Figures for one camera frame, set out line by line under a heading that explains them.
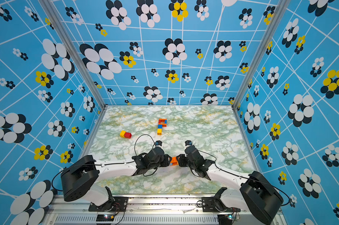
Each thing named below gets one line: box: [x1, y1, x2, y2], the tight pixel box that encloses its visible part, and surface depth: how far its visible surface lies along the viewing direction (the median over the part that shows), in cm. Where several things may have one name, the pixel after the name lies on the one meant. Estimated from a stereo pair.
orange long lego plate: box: [169, 156, 179, 166], surface depth 86 cm
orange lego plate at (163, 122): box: [158, 118, 168, 128], surface depth 110 cm
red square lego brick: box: [124, 132, 133, 139], surface depth 102 cm
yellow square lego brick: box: [119, 130, 127, 138], surface depth 101 cm
